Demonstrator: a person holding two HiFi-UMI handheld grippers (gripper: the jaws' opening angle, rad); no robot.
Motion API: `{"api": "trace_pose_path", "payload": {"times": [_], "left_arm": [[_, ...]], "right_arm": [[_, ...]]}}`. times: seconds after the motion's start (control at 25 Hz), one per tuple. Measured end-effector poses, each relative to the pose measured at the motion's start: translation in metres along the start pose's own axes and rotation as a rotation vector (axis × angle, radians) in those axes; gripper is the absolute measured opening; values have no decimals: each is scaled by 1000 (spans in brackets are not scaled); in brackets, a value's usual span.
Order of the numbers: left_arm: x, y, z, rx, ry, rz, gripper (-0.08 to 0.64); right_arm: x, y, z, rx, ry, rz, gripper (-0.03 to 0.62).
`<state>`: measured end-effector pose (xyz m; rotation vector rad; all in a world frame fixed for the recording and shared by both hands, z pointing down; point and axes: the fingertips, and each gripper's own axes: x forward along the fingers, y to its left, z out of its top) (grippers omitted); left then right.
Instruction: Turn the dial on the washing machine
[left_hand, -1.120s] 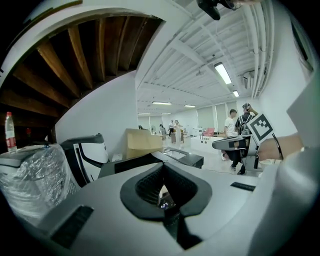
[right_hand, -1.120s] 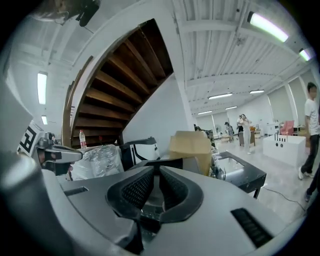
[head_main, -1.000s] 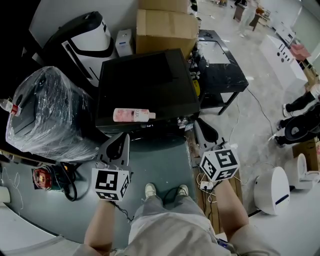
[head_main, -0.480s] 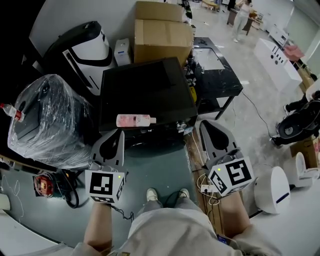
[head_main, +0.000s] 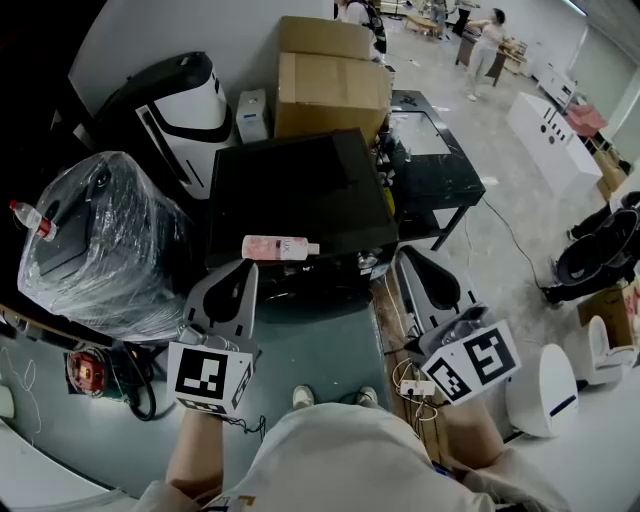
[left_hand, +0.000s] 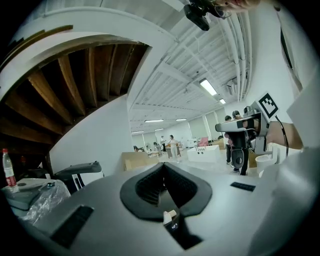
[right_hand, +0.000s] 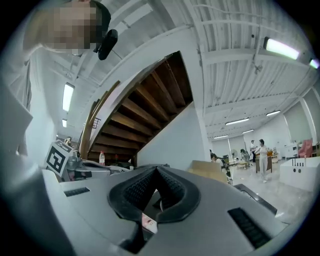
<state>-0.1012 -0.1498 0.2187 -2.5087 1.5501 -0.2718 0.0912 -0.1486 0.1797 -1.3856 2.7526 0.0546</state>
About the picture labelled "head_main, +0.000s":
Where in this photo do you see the pink and white bottle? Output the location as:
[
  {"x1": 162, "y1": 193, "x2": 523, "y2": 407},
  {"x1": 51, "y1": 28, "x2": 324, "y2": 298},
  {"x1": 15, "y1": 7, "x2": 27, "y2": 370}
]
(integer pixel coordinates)
[{"x1": 241, "y1": 234, "x2": 321, "y2": 262}]

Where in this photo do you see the red-label water bottle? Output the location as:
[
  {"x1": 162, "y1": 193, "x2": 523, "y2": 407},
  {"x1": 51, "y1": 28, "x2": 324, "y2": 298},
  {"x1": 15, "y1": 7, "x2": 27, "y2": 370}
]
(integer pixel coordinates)
[{"x1": 9, "y1": 199, "x2": 60, "y2": 242}]

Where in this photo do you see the person's left forearm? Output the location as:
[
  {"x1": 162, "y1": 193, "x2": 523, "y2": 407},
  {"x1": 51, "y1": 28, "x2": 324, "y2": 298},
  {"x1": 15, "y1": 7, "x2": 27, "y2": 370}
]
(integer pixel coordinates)
[{"x1": 164, "y1": 409, "x2": 241, "y2": 501}]

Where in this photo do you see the white cabinet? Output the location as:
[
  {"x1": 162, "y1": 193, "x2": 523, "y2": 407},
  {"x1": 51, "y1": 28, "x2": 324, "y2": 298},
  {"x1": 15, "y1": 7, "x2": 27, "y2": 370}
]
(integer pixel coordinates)
[{"x1": 532, "y1": 64, "x2": 579, "y2": 106}]

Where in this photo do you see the pink sofa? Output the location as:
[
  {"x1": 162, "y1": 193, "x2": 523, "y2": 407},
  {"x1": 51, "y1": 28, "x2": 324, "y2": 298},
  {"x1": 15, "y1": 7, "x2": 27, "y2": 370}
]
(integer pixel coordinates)
[{"x1": 567, "y1": 102, "x2": 609, "y2": 139}]

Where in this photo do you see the red round device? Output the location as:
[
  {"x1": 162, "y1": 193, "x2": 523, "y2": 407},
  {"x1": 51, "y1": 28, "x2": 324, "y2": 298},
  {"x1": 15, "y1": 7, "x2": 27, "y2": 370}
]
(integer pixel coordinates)
[{"x1": 64, "y1": 349, "x2": 109, "y2": 399}]

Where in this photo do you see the wooden plank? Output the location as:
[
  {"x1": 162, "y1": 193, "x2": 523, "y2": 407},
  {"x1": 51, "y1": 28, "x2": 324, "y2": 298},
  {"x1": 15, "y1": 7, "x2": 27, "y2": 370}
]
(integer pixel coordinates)
[{"x1": 0, "y1": 302, "x2": 114, "y2": 351}]

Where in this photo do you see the large cardboard box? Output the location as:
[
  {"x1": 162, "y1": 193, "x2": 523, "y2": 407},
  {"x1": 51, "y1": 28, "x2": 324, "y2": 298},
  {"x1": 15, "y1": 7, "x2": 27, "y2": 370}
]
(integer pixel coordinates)
[{"x1": 273, "y1": 52, "x2": 391, "y2": 149}]

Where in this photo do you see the low wooden table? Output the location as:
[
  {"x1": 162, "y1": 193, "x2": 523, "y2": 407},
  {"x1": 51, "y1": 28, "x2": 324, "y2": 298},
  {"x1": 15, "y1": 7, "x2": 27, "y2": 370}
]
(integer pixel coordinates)
[{"x1": 403, "y1": 13, "x2": 444, "y2": 36}]

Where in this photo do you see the white toilet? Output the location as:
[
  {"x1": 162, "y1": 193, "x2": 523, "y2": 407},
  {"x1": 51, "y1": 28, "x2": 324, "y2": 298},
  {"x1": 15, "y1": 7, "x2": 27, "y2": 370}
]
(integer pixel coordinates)
[{"x1": 569, "y1": 314, "x2": 639, "y2": 386}]

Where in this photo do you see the plastic-wrapped appliance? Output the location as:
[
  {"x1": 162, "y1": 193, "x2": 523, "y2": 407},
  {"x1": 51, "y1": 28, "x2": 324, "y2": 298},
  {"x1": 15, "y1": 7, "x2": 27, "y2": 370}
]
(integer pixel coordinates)
[{"x1": 17, "y1": 150, "x2": 201, "y2": 341}]

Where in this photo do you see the white and black tall appliance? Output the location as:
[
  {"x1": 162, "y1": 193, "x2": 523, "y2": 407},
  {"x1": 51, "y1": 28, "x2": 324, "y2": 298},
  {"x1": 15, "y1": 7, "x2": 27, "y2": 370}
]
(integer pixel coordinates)
[{"x1": 74, "y1": 51, "x2": 234, "y2": 201}]

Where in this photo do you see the black wrist cord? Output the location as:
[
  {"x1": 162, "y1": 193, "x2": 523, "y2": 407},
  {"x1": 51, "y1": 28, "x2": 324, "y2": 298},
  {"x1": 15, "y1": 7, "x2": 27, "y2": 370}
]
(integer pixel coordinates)
[{"x1": 222, "y1": 414, "x2": 269, "y2": 441}]

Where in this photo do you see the long white counter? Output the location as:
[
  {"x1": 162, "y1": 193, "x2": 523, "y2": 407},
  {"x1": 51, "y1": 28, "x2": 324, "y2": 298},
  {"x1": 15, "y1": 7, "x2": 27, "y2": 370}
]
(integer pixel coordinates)
[{"x1": 507, "y1": 91, "x2": 604, "y2": 199}]

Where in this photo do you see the person's white shirt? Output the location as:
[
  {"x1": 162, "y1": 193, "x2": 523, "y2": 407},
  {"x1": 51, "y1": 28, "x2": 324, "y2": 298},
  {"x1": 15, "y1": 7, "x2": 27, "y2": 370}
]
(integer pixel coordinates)
[{"x1": 134, "y1": 402, "x2": 571, "y2": 512}]

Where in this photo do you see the person's right forearm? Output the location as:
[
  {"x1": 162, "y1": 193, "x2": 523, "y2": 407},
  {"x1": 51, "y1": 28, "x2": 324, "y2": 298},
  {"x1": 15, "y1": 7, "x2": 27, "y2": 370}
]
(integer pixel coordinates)
[{"x1": 439, "y1": 397, "x2": 504, "y2": 469}]

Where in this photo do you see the white round appliance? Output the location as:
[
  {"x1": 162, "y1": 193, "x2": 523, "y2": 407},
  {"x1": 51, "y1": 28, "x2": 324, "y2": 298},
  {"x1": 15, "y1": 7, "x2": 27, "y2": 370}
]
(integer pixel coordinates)
[{"x1": 507, "y1": 343, "x2": 580, "y2": 439}]

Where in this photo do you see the white power strip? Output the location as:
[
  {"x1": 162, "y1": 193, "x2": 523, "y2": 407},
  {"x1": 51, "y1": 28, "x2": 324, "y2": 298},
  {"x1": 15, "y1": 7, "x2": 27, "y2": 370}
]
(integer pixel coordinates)
[{"x1": 399, "y1": 378, "x2": 437, "y2": 397}]

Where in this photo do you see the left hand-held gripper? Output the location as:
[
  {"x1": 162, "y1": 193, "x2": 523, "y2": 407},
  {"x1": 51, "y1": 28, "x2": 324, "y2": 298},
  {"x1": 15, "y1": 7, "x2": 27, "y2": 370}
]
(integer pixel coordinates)
[{"x1": 167, "y1": 259, "x2": 262, "y2": 421}]

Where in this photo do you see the black floor cable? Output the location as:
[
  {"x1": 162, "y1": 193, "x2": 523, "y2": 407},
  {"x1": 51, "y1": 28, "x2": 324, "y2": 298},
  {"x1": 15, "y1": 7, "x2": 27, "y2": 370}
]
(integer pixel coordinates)
[{"x1": 482, "y1": 197, "x2": 546, "y2": 289}]

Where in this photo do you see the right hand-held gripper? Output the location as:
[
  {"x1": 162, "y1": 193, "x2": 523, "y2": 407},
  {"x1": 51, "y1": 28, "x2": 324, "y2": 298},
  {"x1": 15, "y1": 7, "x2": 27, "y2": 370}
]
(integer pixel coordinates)
[{"x1": 393, "y1": 244, "x2": 523, "y2": 406}]

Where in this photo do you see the dark green floor mat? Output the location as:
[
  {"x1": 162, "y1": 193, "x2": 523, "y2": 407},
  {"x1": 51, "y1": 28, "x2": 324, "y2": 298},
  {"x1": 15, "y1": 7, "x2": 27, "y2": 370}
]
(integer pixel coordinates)
[{"x1": 249, "y1": 294, "x2": 394, "y2": 416}]

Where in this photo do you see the brown desk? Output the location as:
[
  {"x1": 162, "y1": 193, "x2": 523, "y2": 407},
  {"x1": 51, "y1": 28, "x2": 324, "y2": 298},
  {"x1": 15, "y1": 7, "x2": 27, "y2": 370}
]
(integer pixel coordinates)
[{"x1": 454, "y1": 27, "x2": 506, "y2": 86}]

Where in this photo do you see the open cardboard box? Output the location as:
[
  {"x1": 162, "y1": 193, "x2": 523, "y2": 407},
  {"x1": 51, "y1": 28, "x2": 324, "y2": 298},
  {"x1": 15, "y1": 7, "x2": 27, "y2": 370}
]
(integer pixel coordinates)
[{"x1": 577, "y1": 284, "x2": 639, "y2": 349}]

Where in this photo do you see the small white box appliance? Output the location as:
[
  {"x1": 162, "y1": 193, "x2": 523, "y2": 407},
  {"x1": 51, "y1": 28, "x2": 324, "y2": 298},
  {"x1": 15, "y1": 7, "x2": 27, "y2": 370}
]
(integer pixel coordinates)
[{"x1": 235, "y1": 88, "x2": 270, "y2": 145}]

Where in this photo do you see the black sink table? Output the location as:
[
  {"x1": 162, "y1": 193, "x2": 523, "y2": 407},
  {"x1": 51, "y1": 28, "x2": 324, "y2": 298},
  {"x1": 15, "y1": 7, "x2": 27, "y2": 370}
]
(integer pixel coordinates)
[{"x1": 387, "y1": 89, "x2": 487, "y2": 251}]

